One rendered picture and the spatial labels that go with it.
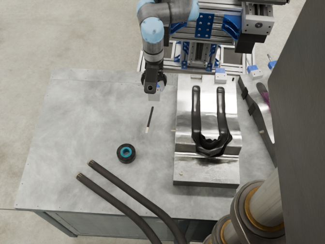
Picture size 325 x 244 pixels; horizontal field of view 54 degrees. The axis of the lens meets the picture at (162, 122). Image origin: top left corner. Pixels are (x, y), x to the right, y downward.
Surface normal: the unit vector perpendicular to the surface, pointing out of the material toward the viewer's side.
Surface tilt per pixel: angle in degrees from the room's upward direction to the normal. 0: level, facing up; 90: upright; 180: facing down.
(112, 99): 0
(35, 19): 0
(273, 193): 90
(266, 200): 90
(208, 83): 0
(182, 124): 26
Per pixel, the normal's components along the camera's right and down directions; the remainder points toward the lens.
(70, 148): 0.00, -0.48
